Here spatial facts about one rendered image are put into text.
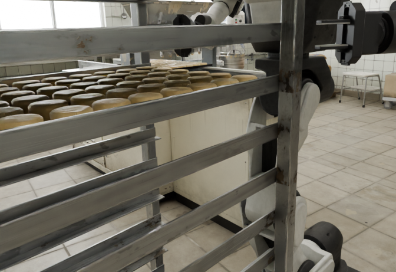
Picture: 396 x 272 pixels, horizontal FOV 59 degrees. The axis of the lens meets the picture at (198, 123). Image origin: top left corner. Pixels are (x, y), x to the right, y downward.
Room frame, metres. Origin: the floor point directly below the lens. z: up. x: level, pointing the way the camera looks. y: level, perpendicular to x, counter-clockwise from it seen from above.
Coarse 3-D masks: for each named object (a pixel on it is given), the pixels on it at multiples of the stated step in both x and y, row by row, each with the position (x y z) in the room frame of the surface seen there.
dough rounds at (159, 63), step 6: (150, 60) 2.75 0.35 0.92; (156, 60) 2.76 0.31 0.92; (162, 60) 2.73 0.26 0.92; (168, 60) 2.70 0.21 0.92; (174, 60) 2.68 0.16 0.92; (156, 66) 2.28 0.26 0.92; (162, 66) 2.31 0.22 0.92; (168, 66) 2.27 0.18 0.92; (174, 66) 2.25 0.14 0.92; (180, 66) 2.26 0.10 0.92; (186, 66) 2.31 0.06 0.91
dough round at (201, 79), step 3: (189, 78) 0.65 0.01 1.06; (192, 78) 0.64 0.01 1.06; (195, 78) 0.64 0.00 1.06; (198, 78) 0.64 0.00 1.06; (201, 78) 0.64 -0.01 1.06; (204, 78) 0.64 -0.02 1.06; (207, 78) 0.64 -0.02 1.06; (210, 78) 0.65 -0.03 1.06; (192, 81) 0.64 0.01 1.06; (195, 81) 0.63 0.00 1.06; (198, 81) 0.63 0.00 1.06; (201, 81) 0.63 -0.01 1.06; (204, 81) 0.63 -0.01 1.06; (207, 81) 0.64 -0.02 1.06
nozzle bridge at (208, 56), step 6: (168, 24) 2.20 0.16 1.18; (204, 48) 2.64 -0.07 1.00; (120, 54) 2.22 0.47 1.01; (126, 54) 2.16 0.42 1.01; (132, 54) 2.14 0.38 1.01; (204, 54) 2.64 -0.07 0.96; (210, 54) 2.59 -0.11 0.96; (126, 60) 2.17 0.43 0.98; (132, 60) 2.14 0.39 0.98; (204, 60) 2.64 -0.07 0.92; (210, 60) 2.59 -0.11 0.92; (216, 66) 2.60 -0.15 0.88
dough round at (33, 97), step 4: (24, 96) 0.51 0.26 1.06; (28, 96) 0.51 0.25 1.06; (32, 96) 0.51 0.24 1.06; (36, 96) 0.51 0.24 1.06; (40, 96) 0.51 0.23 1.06; (44, 96) 0.51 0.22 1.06; (12, 100) 0.49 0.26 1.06; (16, 100) 0.48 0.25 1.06; (20, 100) 0.48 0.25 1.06; (24, 100) 0.48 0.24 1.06; (28, 100) 0.48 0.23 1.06; (32, 100) 0.48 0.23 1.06; (36, 100) 0.48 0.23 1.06; (40, 100) 0.49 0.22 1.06; (12, 104) 0.48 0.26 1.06; (16, 104) 0.48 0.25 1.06; (20, 104) 0.47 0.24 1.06; (24, 104) 0.47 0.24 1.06; (28, 104) 0.48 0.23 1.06; (24, 108) 0.47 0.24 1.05; (24, 112) 0.47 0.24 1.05; (28, 112) 0.47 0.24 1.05
